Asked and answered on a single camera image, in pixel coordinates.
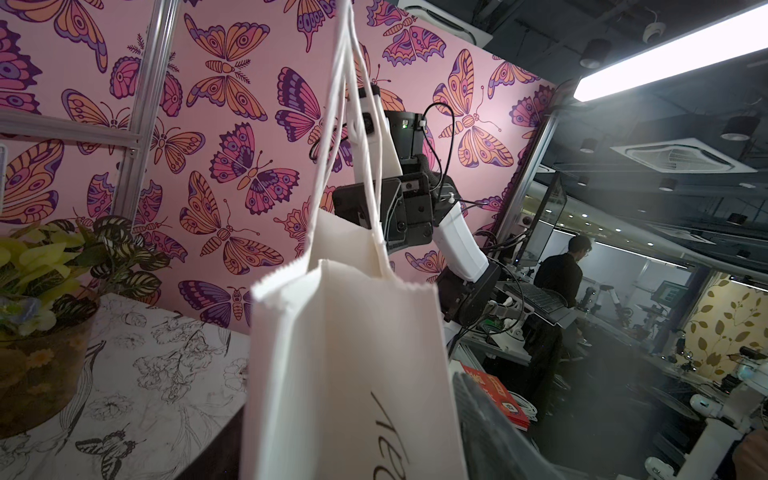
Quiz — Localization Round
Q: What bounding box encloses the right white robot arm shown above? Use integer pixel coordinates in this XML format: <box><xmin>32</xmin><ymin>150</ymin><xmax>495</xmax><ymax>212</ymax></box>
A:
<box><xmin>322</xmin><ymin>108</ymin><xmax>501</xmax><ymax>328</ymax></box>

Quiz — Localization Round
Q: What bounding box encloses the computer monitor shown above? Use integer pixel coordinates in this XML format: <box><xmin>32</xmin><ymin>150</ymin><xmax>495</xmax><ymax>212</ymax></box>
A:
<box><xmin>514</xmin><ymin>173</ymin><xmax>567</xmax><ymax>268</ymax></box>

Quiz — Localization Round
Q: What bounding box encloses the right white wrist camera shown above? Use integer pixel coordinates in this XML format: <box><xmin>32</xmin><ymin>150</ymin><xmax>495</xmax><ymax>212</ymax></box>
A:
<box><xmin>346</xmin><ymin>84</ymin><xmax>403</xmax><ymax>183</ymax></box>

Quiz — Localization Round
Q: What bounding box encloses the green potted plant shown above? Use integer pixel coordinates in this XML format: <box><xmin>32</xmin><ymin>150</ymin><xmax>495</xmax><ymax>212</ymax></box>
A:
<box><xmin>1</xmin><ymin>216</ymin><xmax>171</xmax><ymax>438</ymax></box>

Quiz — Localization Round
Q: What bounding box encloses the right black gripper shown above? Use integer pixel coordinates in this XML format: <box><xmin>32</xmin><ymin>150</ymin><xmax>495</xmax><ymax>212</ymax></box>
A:
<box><xmin>332</xmin><ymin>171</ymin><xmax>460</xmax><ymax>252</ymax></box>

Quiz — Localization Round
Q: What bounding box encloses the aluminium frame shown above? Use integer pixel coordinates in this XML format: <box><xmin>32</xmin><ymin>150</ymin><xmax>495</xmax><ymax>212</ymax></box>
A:
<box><xmin>1</xmin><ymin>0</ymin><xmax>181</xmax><ymax>219</ymax></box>

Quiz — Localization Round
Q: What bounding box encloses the red book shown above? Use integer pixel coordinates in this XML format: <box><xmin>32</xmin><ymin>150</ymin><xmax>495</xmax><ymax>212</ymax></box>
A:
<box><xmin>462</xmin><ymin>365</ymin><xmax>531</xmax><ymax>431</ymax></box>

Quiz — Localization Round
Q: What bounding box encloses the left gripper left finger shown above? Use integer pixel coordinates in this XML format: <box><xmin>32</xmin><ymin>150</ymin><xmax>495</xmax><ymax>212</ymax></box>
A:
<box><xmin>176</xmin><ymin>407</ymin><xmax>244</xmax><ymax>480</ymax></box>

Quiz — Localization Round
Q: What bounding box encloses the person in black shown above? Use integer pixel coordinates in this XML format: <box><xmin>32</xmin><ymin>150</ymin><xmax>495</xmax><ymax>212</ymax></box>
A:
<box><xmin>525</xmin><ymin>235</ymin><xmax>592</xmax><ymax>412</ymax></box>

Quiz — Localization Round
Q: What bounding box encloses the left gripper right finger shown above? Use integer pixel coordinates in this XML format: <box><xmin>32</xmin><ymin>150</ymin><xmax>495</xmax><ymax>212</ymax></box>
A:
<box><xmin>452</xmin><ymin>373</ymin><xmax>563</xmax><ymax>480</ymax></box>

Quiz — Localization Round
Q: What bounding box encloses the white paper bag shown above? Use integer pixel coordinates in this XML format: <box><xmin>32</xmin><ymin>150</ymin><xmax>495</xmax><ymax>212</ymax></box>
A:
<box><xmin>240</xmin><ymin>1</ymin><xmax>467</xmax><ymax>479</ymax></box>

